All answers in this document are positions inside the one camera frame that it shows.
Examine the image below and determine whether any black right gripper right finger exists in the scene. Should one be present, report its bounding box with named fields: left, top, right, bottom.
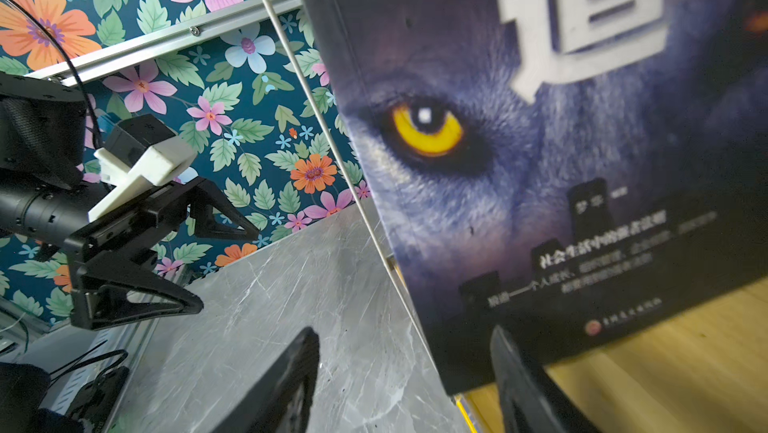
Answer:
left=490, top=325, right=598, bottom=433

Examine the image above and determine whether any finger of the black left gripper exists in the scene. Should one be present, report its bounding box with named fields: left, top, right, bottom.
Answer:
left=188, top=177, right=260, bottom=241
left=69, top=251, right=204, bottom=331

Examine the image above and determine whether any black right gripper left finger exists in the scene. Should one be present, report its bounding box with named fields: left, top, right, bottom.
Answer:
left=214, top=327, right=320, bottom=433

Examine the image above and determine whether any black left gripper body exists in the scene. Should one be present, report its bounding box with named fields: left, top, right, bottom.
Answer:
left=62, top=183, right=192, bottom=265

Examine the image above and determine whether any black wolf cover book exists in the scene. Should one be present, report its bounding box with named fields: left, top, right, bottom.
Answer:
left=286, top=0, right=768, bottom=397

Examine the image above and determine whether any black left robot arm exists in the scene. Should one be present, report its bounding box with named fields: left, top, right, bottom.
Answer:
left=1, top=74, right=259, bottom=330

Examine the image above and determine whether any white wooden two-tier shelf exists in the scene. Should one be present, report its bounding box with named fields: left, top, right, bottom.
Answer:
left=256, top=0, right=768, bottom=433

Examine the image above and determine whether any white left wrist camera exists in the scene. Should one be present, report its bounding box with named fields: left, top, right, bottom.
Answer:
left=88, top=114, right=197, bottom=222

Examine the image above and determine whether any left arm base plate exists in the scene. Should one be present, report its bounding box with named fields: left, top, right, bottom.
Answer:
left=65, top=366, right=130, bottom=432

